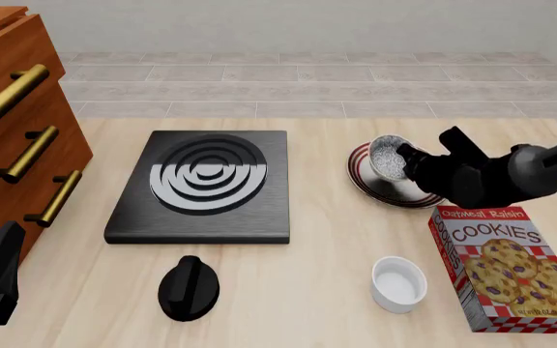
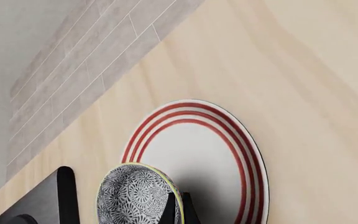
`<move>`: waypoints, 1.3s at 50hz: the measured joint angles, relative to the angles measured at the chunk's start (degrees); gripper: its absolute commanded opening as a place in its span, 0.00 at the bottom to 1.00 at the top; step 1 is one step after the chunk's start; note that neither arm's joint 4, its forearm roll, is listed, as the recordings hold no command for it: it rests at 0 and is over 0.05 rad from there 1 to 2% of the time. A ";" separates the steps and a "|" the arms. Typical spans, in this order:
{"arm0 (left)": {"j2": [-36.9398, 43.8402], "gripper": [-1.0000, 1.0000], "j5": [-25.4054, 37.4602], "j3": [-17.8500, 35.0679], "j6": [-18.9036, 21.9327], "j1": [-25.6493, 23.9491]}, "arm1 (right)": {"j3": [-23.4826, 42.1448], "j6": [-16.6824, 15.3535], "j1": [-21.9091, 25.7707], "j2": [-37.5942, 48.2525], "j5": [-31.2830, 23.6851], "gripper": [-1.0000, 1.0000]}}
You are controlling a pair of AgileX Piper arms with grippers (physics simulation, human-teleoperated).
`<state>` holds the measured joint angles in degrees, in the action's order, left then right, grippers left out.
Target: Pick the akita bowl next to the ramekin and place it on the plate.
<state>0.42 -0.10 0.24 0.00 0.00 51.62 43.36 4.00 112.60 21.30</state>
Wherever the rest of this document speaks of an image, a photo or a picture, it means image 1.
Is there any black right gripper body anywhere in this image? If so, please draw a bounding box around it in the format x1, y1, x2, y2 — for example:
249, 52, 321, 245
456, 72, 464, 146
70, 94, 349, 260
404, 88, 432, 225
412, 154, 459, 197

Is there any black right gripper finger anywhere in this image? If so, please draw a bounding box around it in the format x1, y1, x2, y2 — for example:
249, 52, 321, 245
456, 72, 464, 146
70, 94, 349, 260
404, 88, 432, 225
396, 142, 433, 161
401, 156, 427, 183

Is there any plate with red rings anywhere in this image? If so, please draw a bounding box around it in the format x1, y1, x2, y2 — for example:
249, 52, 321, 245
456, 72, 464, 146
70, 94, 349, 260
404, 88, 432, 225
346, 140, 449, 211

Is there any white ramekin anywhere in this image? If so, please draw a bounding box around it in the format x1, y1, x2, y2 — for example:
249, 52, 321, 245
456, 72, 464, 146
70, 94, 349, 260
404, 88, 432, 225
370, 255, 429, 315

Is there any flat black stove plate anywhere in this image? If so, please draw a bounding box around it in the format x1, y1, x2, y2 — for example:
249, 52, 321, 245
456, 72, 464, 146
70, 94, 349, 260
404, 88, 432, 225
103, 130, 292, 247

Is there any wooden cabinet drawer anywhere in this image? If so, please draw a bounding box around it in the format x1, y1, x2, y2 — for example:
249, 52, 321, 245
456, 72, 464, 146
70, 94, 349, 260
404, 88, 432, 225
0, 81, 86, 197
0, 14, 70, 127
0, 142, 95, 266

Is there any oatmeal raisin cookies box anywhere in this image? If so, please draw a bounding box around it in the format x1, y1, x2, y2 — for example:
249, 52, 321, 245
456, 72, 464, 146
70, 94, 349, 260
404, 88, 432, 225
427, 205, 557, 334

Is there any round black stove knob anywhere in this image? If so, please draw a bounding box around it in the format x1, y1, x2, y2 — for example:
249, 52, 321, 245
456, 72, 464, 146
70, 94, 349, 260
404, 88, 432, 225
157, 254, 221, 323

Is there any brass drawer handle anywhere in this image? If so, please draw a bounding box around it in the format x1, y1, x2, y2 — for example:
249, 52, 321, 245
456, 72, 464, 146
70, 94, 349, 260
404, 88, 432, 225
0, 64, 50, 123
23, 168, 84, 229
0, 125, 61, 186

